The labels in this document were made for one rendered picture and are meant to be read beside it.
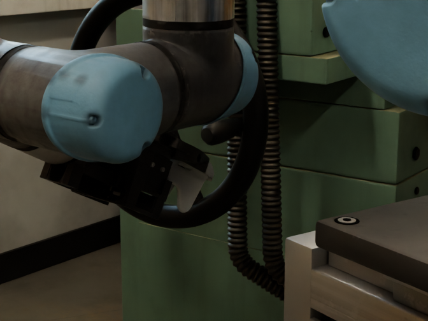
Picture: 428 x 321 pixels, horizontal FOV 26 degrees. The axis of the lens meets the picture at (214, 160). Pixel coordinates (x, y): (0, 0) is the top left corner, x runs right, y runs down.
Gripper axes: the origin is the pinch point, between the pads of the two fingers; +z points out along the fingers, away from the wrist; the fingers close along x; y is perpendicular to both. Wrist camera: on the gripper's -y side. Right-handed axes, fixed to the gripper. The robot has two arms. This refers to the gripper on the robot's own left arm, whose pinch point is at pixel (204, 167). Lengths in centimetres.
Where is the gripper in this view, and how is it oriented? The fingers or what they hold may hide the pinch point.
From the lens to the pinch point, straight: 97.1
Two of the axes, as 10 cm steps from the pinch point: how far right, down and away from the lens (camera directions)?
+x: 7.8, 1.7, -6.0
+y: -3.1, 9.4, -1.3
